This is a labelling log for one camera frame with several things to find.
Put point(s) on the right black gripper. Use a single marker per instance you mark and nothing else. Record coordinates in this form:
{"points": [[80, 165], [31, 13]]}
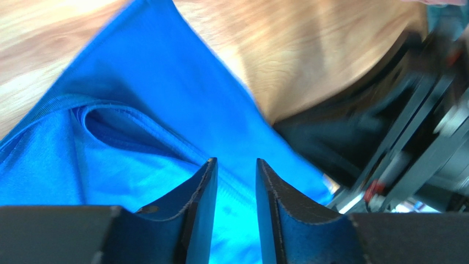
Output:
{"points": [[398, 132]]}

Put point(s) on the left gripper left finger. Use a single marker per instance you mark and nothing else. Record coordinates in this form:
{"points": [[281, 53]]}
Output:
{"points": [[176, 228]]}

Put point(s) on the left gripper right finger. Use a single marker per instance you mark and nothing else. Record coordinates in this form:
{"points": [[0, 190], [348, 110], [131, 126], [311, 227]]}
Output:
{"points": [[295, 229]]}

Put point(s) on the blue cloth napkin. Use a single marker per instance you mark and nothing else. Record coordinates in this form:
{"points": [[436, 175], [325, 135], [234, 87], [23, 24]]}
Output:
{"points": [[138, 113]]}

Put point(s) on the teal t-shirt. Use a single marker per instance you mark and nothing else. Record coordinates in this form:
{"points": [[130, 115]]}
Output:
{"points": [[447, 20]]}

